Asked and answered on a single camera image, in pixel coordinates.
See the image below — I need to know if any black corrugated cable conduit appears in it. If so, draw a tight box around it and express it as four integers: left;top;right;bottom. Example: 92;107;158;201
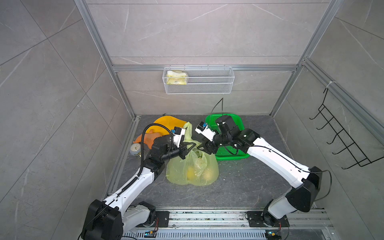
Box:
137;122;175;178

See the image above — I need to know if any yellow-white packet in basket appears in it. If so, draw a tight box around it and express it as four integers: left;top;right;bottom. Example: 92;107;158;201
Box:
166;70;189;85

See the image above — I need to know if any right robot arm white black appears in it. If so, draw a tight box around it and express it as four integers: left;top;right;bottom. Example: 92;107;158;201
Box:
196;115;323;226

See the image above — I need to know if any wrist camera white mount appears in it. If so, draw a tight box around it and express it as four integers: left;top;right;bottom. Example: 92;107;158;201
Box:
171;127;186;148
195;122;217;142

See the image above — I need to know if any grey alarm clock gold stand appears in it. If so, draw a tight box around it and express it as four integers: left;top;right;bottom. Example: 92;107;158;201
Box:
129;143;142;158

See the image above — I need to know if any yellow-green plastic bag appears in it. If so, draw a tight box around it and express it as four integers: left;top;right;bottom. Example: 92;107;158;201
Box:
166;122;219;186

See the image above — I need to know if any pear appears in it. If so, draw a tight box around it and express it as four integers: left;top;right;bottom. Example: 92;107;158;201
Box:
199;169;219;186

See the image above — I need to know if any yellow fabric hat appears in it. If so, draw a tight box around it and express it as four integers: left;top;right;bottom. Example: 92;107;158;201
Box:
146;116;187;136

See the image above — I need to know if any white wire wall basket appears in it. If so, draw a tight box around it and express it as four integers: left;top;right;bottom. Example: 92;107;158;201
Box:
162;66;235;95

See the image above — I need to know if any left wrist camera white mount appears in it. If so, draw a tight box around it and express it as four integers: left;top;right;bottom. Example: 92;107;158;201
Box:
171;127;186;148

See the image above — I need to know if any green plastic basket tray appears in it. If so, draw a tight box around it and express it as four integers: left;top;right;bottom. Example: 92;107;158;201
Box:
205;114;250;161

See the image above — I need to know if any black wire wall hook rack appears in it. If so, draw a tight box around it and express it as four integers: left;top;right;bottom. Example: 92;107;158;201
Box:
309;88;384;170

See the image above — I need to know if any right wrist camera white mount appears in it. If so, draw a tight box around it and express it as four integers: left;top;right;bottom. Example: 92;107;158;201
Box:
195;122;217;142

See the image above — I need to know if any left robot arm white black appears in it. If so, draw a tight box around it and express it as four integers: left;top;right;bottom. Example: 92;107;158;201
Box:
79;135;196;240

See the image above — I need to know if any metal base rail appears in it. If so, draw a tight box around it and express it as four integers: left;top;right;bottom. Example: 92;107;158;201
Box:
85;208;334;240

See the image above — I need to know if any orange plush toy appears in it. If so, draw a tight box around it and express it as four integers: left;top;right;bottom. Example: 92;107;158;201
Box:
133;129;162;150

